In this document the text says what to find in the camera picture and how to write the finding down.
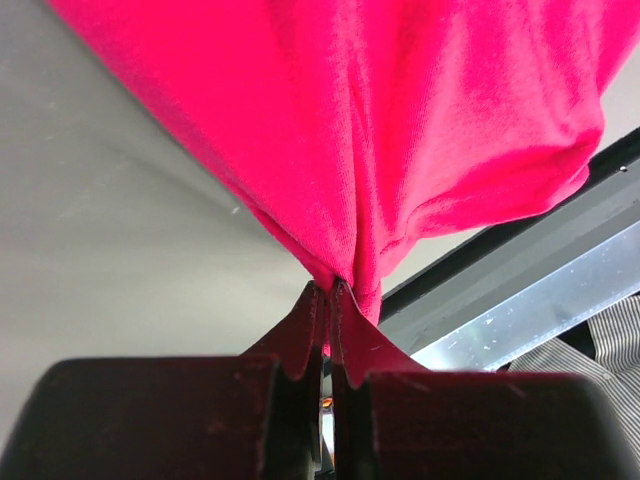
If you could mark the striped grey fabric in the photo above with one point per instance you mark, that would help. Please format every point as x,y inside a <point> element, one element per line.
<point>614,366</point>

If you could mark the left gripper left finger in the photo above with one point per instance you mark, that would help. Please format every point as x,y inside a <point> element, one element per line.
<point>252,416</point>

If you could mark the crimson red t-shirt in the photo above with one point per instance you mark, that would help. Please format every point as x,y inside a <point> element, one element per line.
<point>354,129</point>

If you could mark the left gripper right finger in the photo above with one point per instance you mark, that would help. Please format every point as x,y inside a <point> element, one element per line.
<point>394,419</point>

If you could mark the aluminium front rail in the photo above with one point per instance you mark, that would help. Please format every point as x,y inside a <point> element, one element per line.
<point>514,286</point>

